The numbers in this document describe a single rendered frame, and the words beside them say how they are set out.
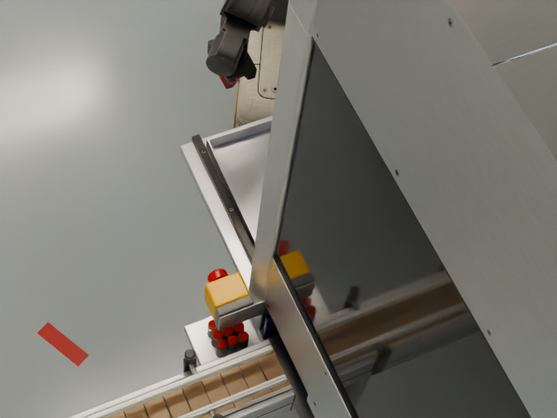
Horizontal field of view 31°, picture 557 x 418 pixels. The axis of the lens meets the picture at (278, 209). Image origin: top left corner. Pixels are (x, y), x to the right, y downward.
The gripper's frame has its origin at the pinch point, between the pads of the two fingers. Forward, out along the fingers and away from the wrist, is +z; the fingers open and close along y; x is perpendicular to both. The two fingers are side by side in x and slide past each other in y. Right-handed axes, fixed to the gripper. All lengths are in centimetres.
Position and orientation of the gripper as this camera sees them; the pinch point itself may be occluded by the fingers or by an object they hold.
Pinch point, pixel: (229, 85)
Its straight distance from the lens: 208.5
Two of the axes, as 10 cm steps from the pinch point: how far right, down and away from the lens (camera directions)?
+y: 4.1, 8.0, -4.4
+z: -1.1, 5.2, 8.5
